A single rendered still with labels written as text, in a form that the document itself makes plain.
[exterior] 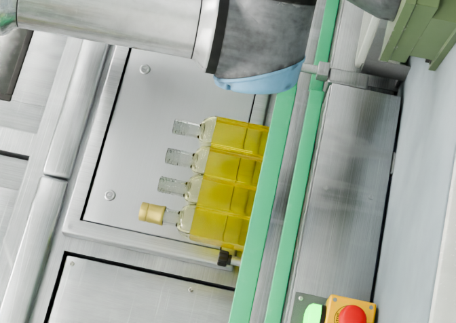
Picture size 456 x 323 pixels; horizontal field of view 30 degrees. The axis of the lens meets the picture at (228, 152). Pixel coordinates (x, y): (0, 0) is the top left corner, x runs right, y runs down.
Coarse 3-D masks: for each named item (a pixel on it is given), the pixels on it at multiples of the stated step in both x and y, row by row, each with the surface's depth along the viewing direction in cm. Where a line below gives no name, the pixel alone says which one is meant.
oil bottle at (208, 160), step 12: (192, 156) 156; (204, 156) 154; (216, 156) 154; (228, 156) 154; (240, 156) 154; (252, 156) 154; (192, 168) 155; (204, 168) 153; (216, 168) 154; (228, 168) 154; (240, 168) 154; (252, 168) 154; (240, 180) 153; (252, 180) 153
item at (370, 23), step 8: (368, 16) 154; (368, 24) 153; (376, 24) 136; (360, 32) 153; (368, 32) 137; (360, 40) 152; (368, 40) 140; (360, 48) 152; (368, 48) 144; (360, 56) 145; (360, 64) 148
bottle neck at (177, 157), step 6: (168, 150) 156; (174, 150) 156; (168, 156) 156; (174, 156) 156; (180, 156) 156; (186, 156) 156; (168, 162) 156; (174, 162) 156; (180, 162) 156; (186, 162) 156
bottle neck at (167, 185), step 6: (162, 180) 154; (168, 180) 154; (174, 180) 154; (180, 180) 154; (162, 186) 153; (168, 186) 153; (174, 186) 153; (180, 186) 153; (162, 192) 154; (168, 192) 154; (174, 192) 154; (180, 192) 153
